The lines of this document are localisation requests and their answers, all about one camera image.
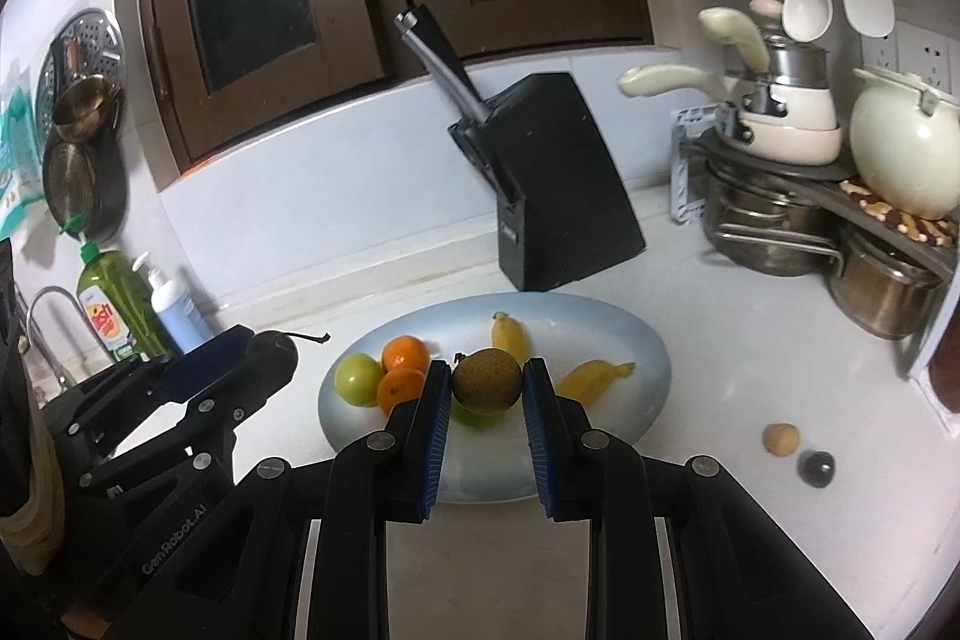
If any dark passion fruit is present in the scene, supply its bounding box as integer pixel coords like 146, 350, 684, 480
797, 450, 836, 489
245, 330, 331, 374

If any orange mandarin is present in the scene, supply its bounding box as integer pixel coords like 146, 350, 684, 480
377, 365, 425, 417
381, 335, 431, 374

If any large yellow banana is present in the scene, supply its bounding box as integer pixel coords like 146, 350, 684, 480
555, 359, 636, 408

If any green apple with stem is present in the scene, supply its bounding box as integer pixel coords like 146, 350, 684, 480
451, 399, 503, 431

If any small yellow banana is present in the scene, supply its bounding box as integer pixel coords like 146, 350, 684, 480
490, 312, 530, 365

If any left hand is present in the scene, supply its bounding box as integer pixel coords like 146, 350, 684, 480
2, 383, 65, 576

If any chrome faucet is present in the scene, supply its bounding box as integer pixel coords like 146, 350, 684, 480
14, 284, 101, 393

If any white blue pump bottle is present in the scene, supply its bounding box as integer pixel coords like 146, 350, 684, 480
132, 252, 213, 354

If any green dish soap bottle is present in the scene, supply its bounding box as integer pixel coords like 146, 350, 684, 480
76, 232, 174, 360

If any light blue oval plate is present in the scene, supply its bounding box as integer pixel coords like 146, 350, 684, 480
342, 292, 672, 503

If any black frying pan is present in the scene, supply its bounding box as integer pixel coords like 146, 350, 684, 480
43, 133, 128, 242

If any teal paper towel pack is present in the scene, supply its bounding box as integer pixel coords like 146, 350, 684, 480
2, 58, 46, 252

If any small brass ladle pot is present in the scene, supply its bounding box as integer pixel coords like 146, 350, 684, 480
52, 74, 122, 143

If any glass jar red sauce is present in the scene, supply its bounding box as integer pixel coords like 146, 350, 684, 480
929, 333, 960, 414

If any black knife block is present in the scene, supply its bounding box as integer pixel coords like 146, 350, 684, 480
449, 71, 646, 292

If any small stainless steel pot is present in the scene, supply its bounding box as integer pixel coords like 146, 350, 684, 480
828, 224, 944, 339

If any large stainless steel pot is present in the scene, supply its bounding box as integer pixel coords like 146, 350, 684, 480
703, 163, 844, 278

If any round steel steamer tray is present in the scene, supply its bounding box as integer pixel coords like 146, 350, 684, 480
34, 8, 125, 124

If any white metal pot rack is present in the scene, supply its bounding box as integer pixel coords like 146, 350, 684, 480
670, 106, 958, 377

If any wooden bead trivet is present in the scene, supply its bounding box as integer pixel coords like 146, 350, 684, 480
839, 179, 958, 247

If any cream ceramic pot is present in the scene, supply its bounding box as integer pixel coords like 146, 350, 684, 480
850, 67, 960, 220

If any cream saucepan with handle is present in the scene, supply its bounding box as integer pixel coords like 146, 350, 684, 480
617, 64, 843, 167

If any steel milk pot cream handle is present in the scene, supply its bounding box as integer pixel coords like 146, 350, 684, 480
697, 0, 828, 89

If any white wall socket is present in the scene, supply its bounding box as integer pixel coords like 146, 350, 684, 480
861, 21, 958, 96

